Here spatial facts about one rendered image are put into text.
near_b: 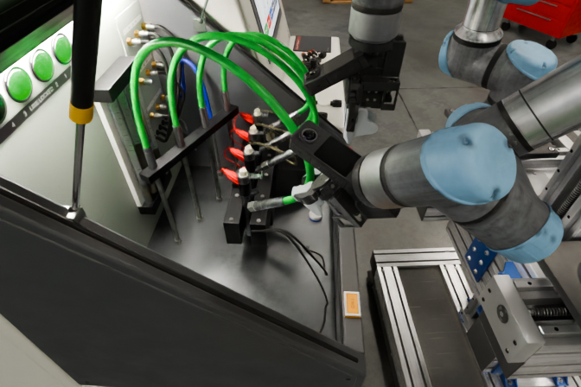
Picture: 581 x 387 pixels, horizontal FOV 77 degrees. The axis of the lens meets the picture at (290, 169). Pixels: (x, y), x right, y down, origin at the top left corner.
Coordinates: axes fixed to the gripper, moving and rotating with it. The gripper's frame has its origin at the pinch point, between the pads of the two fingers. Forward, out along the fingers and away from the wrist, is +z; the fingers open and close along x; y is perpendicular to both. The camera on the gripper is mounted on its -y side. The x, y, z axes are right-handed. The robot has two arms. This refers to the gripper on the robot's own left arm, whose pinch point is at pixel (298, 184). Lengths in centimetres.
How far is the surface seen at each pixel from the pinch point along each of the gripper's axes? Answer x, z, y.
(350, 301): -5.8, 6.6, 25.8
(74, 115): -20.6, -20.5, -25.0
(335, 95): 53, 46, 1
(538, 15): 394, 148, 112
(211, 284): -21.9, -3.6, -0.8
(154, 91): 6, 43, -35
